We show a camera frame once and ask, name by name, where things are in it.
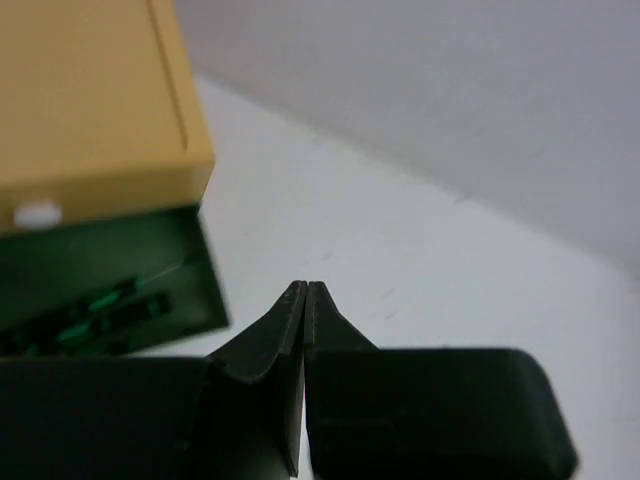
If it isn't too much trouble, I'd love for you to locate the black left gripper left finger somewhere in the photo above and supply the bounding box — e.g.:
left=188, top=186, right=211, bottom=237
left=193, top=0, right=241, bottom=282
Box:
left=1, top=281, right=306, bottom=479

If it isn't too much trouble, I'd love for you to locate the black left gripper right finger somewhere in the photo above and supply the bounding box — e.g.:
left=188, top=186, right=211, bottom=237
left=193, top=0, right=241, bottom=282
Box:
left=304, top=282, right=579, bottom=479

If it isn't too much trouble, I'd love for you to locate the green black screwdriver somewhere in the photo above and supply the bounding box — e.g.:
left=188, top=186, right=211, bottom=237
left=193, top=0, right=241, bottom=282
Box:
left=1, top=277, right=145, bottom=355
left=54, top=291, right=172, bottom=350

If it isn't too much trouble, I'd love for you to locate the green drawer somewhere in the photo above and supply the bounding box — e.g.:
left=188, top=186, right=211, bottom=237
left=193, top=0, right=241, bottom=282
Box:
left=1, top=206, right=230, bottom=357

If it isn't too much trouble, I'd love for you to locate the yellow top drawer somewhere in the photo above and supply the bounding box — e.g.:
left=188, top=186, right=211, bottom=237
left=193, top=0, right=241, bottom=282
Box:
left=1, top=165, right=212, bottom=234

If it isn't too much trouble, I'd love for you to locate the yellow drawer cabinet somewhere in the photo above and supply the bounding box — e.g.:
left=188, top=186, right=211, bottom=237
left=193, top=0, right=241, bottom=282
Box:
left=1, top=1, right=215, bottom=231

